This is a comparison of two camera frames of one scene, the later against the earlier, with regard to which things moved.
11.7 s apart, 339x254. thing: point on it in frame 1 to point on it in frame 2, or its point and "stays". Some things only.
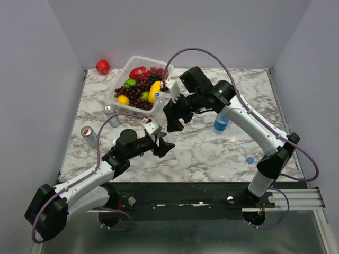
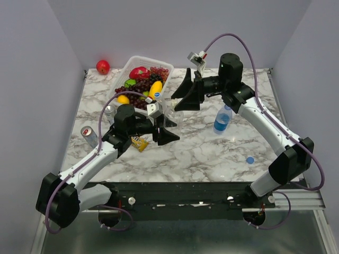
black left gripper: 163,148 to 163,137
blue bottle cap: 250,160 stays
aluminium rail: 299,199 stays
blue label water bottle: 221,123 stays
